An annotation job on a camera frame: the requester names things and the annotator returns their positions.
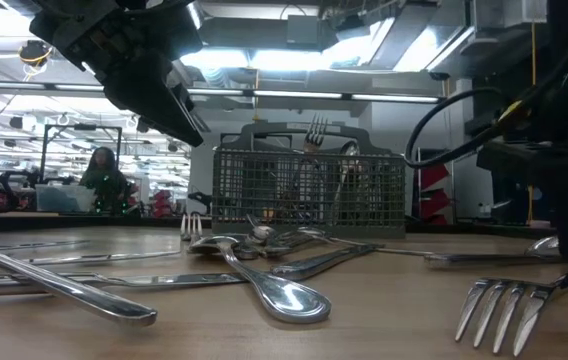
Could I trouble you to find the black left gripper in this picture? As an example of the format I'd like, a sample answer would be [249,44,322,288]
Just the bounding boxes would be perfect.
[28,0,205,149]

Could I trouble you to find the steel fork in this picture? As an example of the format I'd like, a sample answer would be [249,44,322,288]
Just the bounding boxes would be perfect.
[453,271,568,357]
[298,113,330,216]

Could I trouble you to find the steel knife with slender handle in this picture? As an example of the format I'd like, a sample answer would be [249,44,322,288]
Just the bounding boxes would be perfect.
[0,271,248,299]

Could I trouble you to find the steel spoon with plain handle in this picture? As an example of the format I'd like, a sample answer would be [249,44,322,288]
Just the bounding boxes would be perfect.
[0,218,159,329]

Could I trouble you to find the steel knife with lined handle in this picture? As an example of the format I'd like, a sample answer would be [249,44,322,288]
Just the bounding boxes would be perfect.
[270,243,383,282]

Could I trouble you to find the steel spoon with lined handle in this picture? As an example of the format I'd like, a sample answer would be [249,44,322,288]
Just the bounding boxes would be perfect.
[187,235,333,325]

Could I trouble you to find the person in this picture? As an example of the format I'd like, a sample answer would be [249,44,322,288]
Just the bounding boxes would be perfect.
[78,146,133,216]

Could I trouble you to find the red background bins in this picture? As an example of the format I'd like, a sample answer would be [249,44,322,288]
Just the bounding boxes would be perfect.
[151,188,174,217]

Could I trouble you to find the white board panel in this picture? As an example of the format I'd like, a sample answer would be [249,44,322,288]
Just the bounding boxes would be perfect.
[452,149,495,221]

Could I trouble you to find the bright ceiling light panel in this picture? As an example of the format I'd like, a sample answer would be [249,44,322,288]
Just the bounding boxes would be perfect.
[178,17,475,74]

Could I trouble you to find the ceiling light tube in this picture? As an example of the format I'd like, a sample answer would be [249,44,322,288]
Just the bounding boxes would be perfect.
[186,87,440,104]

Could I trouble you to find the small upright fork tines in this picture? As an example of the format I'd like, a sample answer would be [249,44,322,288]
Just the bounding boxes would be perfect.
[179,211,204,242]

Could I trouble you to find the clear storage bin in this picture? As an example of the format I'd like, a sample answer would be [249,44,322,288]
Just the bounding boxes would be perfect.
[35,183,97,214]

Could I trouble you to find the grey ceiling box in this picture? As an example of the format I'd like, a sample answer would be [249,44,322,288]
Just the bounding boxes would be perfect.
[286,13,323,47]

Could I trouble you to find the shelf with red bins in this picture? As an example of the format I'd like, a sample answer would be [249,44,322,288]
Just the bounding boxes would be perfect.
[416,147,453,226]

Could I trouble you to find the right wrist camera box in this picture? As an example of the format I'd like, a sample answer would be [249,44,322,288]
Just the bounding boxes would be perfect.
[476,138,568,176]

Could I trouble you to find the black metal frame stand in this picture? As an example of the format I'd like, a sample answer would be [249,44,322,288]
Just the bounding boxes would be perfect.
[38,123,124,187]

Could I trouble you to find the grey wire cutlery basket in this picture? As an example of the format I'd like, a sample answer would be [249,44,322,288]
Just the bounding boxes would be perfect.
[211,119,408,239]

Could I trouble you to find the yellow right cable tag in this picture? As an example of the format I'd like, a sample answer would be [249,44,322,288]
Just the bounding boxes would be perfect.
[495,98,526,125]

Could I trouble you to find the yellow hanging cable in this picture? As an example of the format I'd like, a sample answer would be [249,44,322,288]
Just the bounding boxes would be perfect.
[526,22,539,225]

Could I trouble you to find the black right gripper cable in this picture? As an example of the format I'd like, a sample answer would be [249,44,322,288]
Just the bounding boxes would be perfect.
[403,87,540,170]

